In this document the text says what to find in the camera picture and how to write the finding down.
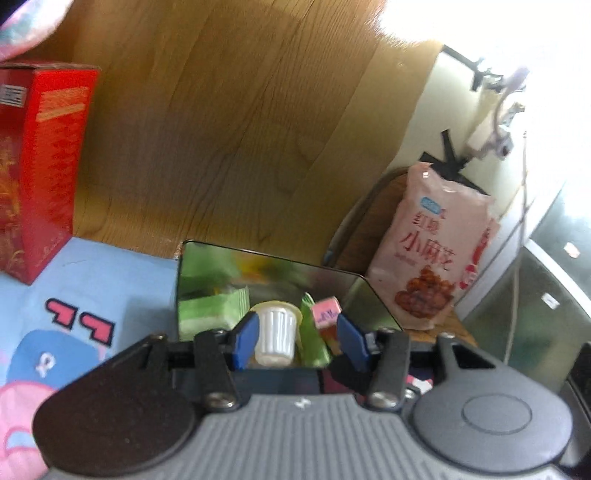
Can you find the green snack packet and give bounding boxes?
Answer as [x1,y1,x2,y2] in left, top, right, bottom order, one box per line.
[177,287,250,341]
[297,293,332,369]

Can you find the white jelly cup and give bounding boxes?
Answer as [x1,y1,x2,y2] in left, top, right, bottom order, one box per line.
[252,300,301,368]

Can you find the pink small candy box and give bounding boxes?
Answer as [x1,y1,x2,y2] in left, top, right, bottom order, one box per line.
[311,297,342,330]

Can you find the green flat snack packet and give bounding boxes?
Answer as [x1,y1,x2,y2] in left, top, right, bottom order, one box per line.
[297,293,332,369]

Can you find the black snack storage box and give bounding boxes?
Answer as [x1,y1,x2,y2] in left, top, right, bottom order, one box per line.
[174,239,408,370]

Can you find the pink fried-twist snack bag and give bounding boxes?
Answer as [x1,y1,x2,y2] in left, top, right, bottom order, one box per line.
[367,162,499,330]

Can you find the red gift box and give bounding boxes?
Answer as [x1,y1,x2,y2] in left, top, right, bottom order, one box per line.
[1,62,99,285]

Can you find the pink blue plush toy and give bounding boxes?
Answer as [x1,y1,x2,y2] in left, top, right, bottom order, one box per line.
[0,0,73,62]

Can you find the white power cable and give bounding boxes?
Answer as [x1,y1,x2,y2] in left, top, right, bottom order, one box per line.
[503,133,532,365]

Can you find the wooden board on wall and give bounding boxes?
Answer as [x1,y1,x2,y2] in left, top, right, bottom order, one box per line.
[27,0,445,269]

